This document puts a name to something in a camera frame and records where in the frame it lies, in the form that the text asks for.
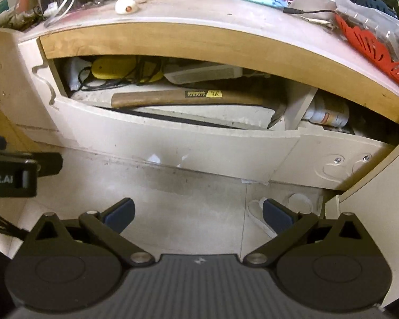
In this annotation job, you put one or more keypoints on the yellow plastic device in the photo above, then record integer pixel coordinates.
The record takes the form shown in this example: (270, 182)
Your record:
(114, 67)

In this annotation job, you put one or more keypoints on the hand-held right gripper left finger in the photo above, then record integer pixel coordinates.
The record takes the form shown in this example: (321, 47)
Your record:
(119, 215)

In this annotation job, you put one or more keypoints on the white slipper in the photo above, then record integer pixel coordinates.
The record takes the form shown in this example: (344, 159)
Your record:
(259, 216)

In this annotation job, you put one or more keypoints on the white bottle orange label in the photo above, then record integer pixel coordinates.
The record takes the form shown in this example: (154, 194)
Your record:
(329, 113)

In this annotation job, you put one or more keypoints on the orange plastic fly swatter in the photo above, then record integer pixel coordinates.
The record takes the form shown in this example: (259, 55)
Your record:
(365, 45)

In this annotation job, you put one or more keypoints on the white plastic bag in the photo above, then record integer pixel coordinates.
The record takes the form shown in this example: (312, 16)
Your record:
(74, 73)

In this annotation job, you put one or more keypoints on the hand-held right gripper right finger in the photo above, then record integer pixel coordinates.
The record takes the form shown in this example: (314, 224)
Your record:
(276, 217)

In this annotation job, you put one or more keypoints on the clear plastic bag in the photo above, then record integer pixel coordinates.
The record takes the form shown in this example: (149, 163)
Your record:
(379, 23)

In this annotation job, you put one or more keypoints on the beige cabinet panel with screws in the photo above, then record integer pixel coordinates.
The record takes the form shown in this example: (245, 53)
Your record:
(319, 153)

